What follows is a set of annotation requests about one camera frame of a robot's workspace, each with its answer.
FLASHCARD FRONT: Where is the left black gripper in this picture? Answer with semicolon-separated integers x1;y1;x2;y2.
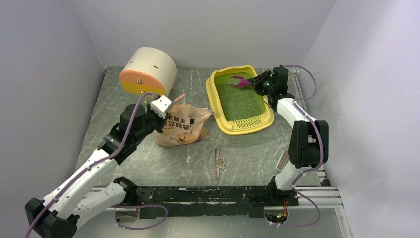
133;102;170;142

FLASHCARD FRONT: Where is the magenta plastic scoop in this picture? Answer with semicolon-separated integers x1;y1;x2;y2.
227;76;251;88

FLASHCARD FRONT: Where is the pink cat litter bag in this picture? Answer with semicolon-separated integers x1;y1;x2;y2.
155;94;213;147

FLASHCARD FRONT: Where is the yellow green litter box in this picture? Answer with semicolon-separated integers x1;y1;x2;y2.
206;65;274;135

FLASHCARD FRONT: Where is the white orange cylindrical bin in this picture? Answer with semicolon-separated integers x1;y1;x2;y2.
119;47;177;96

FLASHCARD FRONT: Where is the torn bag top strip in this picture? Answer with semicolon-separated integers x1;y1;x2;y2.
214;148;225;180

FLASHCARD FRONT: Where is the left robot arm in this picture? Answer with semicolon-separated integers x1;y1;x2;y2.
25;99;172;238

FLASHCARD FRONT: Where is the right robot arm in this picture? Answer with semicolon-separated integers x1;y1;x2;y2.
247;65;329;205

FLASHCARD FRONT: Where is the small white grey clip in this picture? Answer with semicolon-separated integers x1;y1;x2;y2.
275;149;289;173

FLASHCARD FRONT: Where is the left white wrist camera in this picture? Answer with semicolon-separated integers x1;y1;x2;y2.
150;95;173;119

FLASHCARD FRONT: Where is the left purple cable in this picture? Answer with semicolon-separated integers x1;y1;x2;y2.
24;92;160;238

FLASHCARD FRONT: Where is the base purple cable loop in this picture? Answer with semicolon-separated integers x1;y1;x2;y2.
114;202;169;230

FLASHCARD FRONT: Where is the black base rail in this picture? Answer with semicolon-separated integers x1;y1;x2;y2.
113;177;299;219

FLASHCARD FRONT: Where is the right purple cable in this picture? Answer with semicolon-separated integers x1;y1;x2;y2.
269;64;325;228

